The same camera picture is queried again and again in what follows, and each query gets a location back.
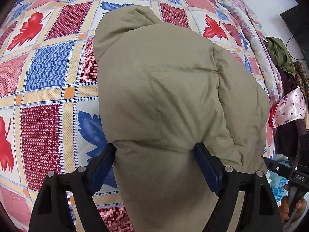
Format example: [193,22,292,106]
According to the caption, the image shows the pink satin floral pouch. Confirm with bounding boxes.
[269,86,306,129]

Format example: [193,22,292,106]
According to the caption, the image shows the beige puffer jacket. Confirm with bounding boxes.
[93,5,272,232]

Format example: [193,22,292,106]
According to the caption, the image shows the olive green cloth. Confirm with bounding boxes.
[265,36,296,77]

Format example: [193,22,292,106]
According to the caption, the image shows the blue printed plastic bag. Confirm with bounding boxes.
[267,170,289,207]

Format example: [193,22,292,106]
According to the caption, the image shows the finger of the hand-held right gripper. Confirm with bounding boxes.
[263,157,294,177]

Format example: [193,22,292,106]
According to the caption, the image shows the pink plaid floral quilt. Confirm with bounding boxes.
[210,0,283,107]

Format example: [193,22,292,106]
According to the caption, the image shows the person's right hand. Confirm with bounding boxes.
[278,184,308,225]

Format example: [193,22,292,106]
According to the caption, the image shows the brown patterned cloth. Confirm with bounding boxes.
[293,61,309,97]

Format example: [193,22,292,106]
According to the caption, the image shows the black cable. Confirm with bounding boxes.
[286,35,306,61]

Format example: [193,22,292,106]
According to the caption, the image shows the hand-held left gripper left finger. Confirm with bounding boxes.
[28,143,117,232]

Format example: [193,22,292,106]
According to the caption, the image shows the leaf print checked bed sheet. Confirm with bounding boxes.
[0,0,282,232]

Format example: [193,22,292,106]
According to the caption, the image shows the dark maroon clothes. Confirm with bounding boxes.
[275,65,309,156]

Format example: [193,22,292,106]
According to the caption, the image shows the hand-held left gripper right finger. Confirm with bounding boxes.
[194,142,284,232]

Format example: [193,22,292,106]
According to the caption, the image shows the black monitor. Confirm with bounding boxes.
[279,4,309,61]

